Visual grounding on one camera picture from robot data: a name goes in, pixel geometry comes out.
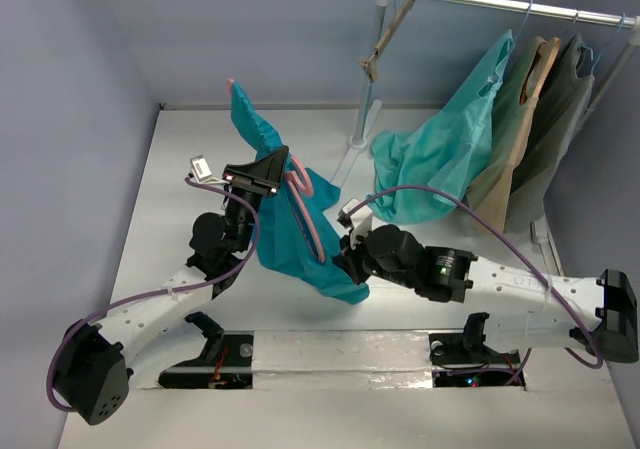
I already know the grey hanging shirt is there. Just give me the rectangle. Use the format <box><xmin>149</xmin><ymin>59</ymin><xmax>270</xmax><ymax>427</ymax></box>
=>
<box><xmin>505</xmin><ymin>34</ymin><xmax>595</xmax><ymax>233</ymax></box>

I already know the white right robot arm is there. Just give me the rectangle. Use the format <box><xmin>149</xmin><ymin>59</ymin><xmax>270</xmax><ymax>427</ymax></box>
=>
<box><xmin>333</xmin><ymin>224</ymin><xmax>639</xmax><ymax>364</ymax></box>

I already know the beige wooden clip hanger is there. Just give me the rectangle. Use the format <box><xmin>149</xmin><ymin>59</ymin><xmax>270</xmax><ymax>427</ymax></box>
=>
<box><xmin>359</xmin><ymin>0</ymin><xmax>416</xmax><ymax>83</ymax></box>

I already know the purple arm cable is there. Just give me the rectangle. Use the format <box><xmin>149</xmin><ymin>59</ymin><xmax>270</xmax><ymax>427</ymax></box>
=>
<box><xmin>45</xmin><ymin>176</ymin><xmax>261</xmax><ymax>414</ymax></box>
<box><xmin>349</xmin><ymin>184</ymin><xmax>605</xmax><ymax>370</ymax></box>

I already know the teal blue t-shirt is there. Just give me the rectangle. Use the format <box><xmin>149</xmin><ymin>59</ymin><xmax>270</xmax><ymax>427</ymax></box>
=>
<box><xmin>228</xmin><ymin>81</ymin><xmax>371</xmax><ymax>306</ymax></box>

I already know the blue wire hanger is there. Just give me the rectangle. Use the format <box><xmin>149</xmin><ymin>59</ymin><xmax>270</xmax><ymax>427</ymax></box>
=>
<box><xmin>576</xmin><ymin>13</ymin><xmax>626</xmax><ymax>77</ymax></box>
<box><xmin>513</xmin><ymin>0</ymin><xmax>534</xmax><ymax>47</ymax></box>

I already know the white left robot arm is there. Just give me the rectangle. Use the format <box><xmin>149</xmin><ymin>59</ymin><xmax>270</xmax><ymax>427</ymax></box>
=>
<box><xmin>46</xmin><ymin>146</ymin><xmax>289</xmax><ymax>425</ymax></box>

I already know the white metal clothes rack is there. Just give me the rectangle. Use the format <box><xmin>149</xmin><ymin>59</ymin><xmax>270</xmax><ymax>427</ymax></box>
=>
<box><xmin>332</xmin><ymin>0</ymin><xmax>640</xmax><ymax>290</ymax></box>

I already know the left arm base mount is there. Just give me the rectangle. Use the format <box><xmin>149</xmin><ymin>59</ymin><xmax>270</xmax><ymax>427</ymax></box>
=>
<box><xmin>158</xmin><ymin>311</ymin><xmax>254</xmax><ymax>390</ymax></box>

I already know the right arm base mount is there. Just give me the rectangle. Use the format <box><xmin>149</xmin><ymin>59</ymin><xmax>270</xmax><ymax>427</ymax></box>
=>
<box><xmin>429</xmin><ymin>312</ymin><xmax>526</xmax><ymax>389</ymax></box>

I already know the mint green hanging shirt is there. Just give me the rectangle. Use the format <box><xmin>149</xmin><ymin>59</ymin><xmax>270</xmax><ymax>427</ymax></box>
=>
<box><xmin>370</xmin><ymin>30</ymin><xmax>515</xmax><ymax>225</ymax></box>

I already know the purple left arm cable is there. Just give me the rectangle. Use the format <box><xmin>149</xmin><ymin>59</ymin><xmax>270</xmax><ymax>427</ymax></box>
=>
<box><xmin>45</xmin><ymin>176</ymin><xmax>261</xmax><ymax>414</ymax></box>

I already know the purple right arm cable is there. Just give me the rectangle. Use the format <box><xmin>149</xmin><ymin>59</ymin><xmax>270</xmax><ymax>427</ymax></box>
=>
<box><xmin>349</xmin><ymin>184</ymin><xmax>605</xmax><ymax>370</ymax></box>

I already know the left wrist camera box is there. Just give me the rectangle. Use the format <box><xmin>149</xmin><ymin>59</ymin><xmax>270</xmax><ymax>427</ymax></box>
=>
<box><xmin>188</xmin><ymin>155</ymin><xmax>226</xmax><ymax>185</ymax></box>

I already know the pink plastic hanger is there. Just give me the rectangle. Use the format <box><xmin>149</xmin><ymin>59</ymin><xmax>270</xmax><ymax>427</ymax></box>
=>
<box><xmin>226</xmin><ymin>78</ymin><xmax>327</xmax><ymax>269</ymax></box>

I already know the olive tan hanging shirt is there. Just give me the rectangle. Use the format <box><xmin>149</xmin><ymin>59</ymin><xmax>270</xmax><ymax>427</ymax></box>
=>
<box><xmin>465</xmin><ymin>36</ymin><xmax>561</xmax><ymax>232</ymax></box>

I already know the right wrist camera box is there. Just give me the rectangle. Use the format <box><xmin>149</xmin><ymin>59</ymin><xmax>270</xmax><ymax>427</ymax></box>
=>
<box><xmin>337</xmin><ymin>198</ymin><xmax>373</xmax><ymax>250</ymax></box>

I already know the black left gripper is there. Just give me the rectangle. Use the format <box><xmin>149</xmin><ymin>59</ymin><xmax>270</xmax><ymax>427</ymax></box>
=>
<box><xmin>219</xmin><ymin>146</ymin><xmax>286</xmax><ymax>252</ymax></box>

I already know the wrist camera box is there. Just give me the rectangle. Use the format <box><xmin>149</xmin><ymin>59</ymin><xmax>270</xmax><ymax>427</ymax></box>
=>
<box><xmin>188</xmin><ymin>155</ymin><xmax>226</xmax><ymax>185</ymax></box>
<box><xmin>337</xmin><ymin>198</ymin><xmax>373</xmax><ymax>250</ymax></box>

